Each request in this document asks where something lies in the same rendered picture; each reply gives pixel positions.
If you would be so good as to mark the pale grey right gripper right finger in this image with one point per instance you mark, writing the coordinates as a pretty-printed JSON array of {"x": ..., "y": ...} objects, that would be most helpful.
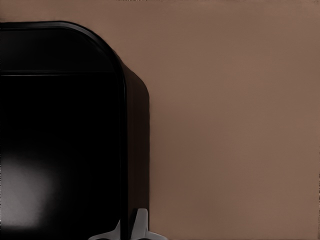
[{"x": 141, "y": 225}]

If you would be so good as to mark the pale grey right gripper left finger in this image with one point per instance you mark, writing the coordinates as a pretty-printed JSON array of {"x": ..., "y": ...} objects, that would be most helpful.
[{"x": 113, "y": 235}]

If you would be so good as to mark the black rounded tray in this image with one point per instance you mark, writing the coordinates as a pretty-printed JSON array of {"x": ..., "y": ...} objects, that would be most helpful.
[{"x": 62, "y": 112}]

